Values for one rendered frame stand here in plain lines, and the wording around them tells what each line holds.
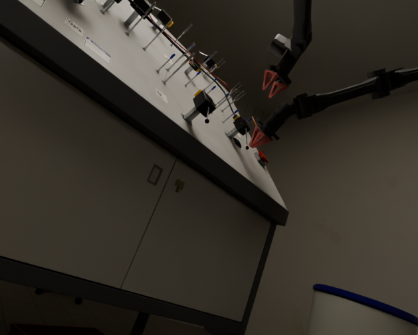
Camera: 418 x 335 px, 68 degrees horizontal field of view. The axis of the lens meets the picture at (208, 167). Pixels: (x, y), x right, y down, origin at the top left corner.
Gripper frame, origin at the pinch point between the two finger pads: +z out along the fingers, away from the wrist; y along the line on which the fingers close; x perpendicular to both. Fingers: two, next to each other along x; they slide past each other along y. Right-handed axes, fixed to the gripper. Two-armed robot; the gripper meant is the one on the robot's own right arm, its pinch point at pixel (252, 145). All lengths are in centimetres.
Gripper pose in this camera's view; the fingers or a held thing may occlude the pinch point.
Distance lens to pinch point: 119.5
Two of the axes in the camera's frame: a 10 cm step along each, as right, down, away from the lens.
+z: -6.8, 6.9, 2.4
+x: 3.8, 6.1, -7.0
